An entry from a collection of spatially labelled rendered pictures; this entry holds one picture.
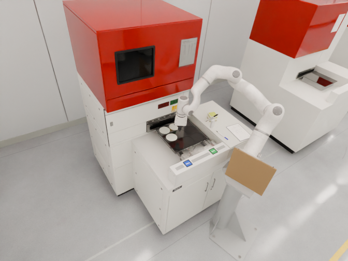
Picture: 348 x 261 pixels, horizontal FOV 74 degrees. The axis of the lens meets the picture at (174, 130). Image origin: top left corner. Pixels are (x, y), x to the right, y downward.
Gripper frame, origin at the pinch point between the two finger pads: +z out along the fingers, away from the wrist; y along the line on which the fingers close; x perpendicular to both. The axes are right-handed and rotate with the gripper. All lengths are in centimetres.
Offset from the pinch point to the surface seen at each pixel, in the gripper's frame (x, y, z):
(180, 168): -40.7, 0.0, 4.4
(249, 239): -50, 80, 98
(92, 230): -44, -77, 100
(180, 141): -5.6, 1.7, 10.2
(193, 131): 8.6, 14.7, 10.2
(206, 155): -25.6, 21.3, 4.4
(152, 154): -14.7, -22.1, 18.2
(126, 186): -4, -50, 84
